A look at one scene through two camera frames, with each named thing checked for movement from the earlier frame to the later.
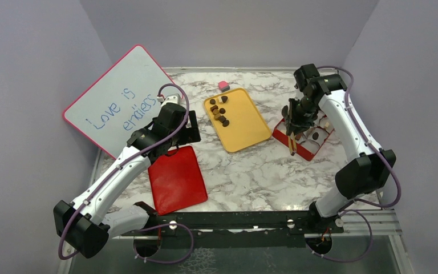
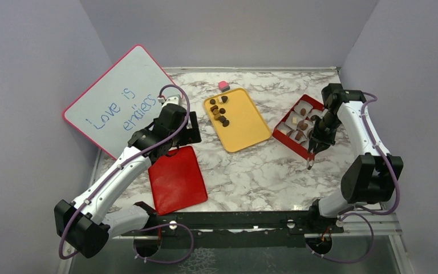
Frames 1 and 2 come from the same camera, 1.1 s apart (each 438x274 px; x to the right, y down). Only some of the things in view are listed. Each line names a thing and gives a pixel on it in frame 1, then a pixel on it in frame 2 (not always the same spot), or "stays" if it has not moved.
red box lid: [177, 181] stays
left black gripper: [191, 135] stays
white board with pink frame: [121, 101] stays
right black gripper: [296, 124] -> [323, 141]
